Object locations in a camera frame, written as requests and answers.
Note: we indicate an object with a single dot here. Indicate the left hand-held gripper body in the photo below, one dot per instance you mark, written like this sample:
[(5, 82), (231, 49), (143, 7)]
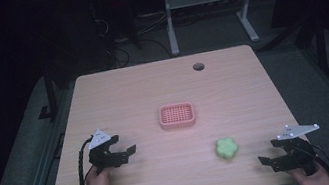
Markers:
[(106, 159)]

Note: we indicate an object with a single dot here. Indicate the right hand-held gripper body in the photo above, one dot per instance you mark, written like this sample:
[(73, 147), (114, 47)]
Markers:
[(297, 151)]

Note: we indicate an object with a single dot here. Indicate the person's left hand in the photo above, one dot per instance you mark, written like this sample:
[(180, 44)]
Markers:
[(98, 183)]

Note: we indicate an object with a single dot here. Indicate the person's right hand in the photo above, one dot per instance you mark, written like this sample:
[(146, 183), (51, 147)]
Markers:
[(314, 180)]

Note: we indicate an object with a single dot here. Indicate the green flower-shaped sponge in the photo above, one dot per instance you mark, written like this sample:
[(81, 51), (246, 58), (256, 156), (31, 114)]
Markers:
[(227, 148)]

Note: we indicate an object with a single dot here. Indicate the pink perforated plastic basket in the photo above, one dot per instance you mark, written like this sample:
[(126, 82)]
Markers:
[(177, 115)]

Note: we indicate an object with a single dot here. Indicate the black metal stand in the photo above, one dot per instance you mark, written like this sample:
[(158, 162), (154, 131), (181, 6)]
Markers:
[(50, 91), (322, 46)]

